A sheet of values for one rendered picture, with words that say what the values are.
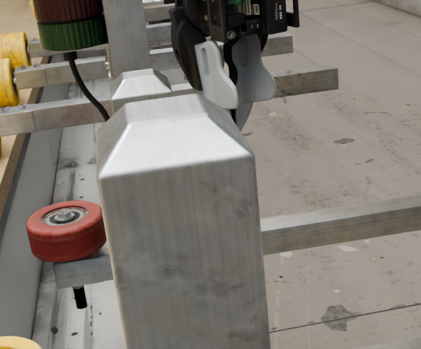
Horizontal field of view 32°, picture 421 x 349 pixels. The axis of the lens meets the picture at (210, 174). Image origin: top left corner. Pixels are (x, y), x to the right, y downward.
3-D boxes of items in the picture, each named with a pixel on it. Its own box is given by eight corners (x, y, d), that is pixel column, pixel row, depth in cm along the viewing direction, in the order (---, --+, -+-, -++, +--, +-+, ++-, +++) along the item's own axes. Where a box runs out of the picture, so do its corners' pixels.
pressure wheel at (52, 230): (117, 282, 84) (102, 190, 79) (119, 319, 76) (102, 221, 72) (47, 293, 83) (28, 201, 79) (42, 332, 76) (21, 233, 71)
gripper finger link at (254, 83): (260, 147, 62) (252, 40, 59) (227, 131, 67) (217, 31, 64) (291, 138, 64) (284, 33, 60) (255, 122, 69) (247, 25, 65)
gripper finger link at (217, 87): (229, 156, 61) (219, 47, 58) (197, 138, 66) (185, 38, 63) (260, 147, 62) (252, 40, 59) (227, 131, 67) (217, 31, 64)
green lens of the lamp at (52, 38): (107, 32, 69) (104, 9, 68) (108, 44, 63) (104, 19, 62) (43, 40, 68) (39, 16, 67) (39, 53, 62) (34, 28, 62)
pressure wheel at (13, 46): (26, 65, 138) (34, 77, 146) (21, 25, 139) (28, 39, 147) (-5, 69, 138) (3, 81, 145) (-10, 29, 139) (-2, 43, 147)
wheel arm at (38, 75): (289, 49, 126) (287, 28, 125) (293, 53, 123) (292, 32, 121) (-3, 88, 121) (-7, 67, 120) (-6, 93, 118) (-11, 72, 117)
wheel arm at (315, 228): (436, 220, 84) (437, 187, 83) (449, 233, 81) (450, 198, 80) (60, 281, 80) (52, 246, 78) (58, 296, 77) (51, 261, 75)
